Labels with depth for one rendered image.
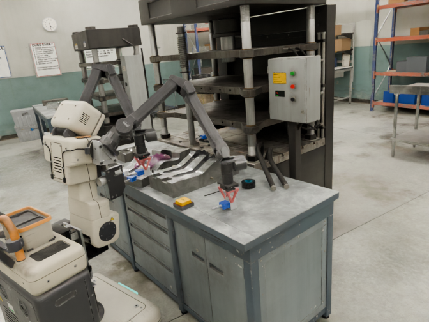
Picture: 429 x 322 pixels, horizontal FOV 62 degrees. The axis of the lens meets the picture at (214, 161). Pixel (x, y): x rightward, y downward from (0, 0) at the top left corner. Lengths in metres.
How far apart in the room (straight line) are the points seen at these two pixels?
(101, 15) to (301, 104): 7.61
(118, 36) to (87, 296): 5.33
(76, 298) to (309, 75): 1.73
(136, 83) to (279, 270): 5.04
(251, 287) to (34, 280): 0.89
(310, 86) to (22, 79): 7.52
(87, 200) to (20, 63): 7.33
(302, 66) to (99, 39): 4.72
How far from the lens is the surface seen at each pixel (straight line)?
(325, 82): 2.99
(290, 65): 2.31
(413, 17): 8.53
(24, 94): 9.05
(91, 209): 1.84
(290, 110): 2.34
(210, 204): 1.86
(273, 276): 1.78
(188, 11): 2.77
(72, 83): 9.17
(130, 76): 6.32
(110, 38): 6.56
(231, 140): 2.90
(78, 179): 1.80
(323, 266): 2.12
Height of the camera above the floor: 1.58
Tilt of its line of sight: 18 degrees down
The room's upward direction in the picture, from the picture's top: 5 degrees counter-clockwise
